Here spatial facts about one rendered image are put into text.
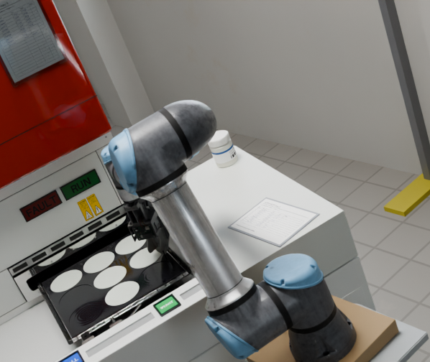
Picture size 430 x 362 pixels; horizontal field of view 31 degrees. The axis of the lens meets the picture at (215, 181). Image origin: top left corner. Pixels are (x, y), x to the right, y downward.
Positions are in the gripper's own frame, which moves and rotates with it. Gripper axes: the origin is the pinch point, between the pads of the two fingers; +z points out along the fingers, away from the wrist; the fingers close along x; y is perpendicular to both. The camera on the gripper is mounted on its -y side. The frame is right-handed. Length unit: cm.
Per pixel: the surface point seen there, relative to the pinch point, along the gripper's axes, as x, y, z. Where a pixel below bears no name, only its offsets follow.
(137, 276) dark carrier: -6.1, 9.6, 1.3
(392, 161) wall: 49, -171, 86
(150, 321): 7.7, 37.4, -4.7
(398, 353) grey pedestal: 63, 44, 9
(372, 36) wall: 55, -166, 18
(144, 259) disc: -5.9, 1.9, 1.2
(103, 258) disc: -20.7, -2.7, 1.3
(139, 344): 5.4, 42.6, -2.7
